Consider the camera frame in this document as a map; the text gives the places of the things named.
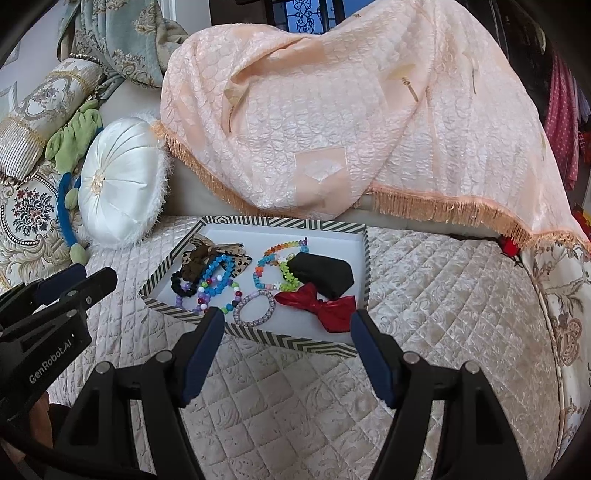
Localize ornate window grille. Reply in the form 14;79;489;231
272;0;352;35

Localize green plush toy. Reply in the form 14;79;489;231
45;99;105;265

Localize pink polka-dot cloth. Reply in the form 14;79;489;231
545;55;583;190

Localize black scrunchie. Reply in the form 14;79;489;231
170;270;195;296

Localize teal damask fabric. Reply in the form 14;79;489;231
60;0;190;100

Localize multicolour bead bracelet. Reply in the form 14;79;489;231
196;277;243;317

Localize person's left hand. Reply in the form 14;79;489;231
28;392;51;432

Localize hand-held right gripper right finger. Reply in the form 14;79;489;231
350;309;527;480

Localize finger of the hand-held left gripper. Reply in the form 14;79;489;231
0;267;118;344
0;263;88;315

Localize white round cushion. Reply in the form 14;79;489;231
76;116;174;250

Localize silver rhinestone bracelet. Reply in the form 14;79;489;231
233;289;276;329

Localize quilted beige bedspread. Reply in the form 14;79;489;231
46;212;591;480

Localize person's black clothing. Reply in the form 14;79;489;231
46;401;79;444

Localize floral embroidered cushion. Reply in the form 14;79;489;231
0;159;90;296

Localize rainbow bead bracelet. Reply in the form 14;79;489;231
252;237;309;289

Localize purple bead bracelet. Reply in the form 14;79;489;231
174;284;208;315

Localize black pouch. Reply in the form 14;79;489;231
287;251;355;297

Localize green flower bracelet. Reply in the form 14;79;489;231
263;258;298;292

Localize blue bead bracelet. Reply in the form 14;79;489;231
199;256;235;296

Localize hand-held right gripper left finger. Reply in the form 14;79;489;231
46;305;225;480

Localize leopard print bow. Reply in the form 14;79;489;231
181;234;252;278

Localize chevron striped tray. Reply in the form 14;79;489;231
139;215;370;358

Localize red bow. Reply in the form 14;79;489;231
274;282;357;334

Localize striped bolster cushion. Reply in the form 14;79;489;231
0;58;105;181

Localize peach fringed blanket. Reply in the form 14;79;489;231
152;0;591;259

